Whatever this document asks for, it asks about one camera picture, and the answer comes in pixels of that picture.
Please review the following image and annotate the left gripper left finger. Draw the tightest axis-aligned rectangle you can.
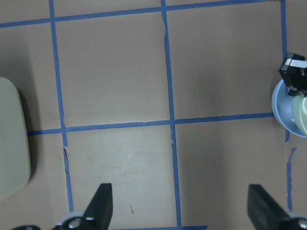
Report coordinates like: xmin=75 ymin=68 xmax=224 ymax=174
xmin=12 ymin=183 xmax=113 ymax=230

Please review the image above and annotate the cream chrome toaster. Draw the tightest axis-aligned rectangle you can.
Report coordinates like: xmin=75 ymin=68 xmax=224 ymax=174
xmin=0 ymin=77 xmax=31 ymax=201

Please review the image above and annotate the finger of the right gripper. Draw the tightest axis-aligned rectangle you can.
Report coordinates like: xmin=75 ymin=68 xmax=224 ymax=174
xmin=279 ymin=53 xmax=307 ymax=97

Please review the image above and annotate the blue bowl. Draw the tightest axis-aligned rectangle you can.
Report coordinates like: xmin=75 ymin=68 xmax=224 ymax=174
xmin=271 ymin=80 xmax=307 ymax=138

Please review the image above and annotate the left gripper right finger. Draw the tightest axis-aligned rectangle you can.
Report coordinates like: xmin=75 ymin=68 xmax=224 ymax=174
xmin=247 ymin=184 xmax=307 ymax=230

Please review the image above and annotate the green bowl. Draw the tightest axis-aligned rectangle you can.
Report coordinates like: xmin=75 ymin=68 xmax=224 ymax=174
xmin=292 ymin=94 xmax=307 ymax=136

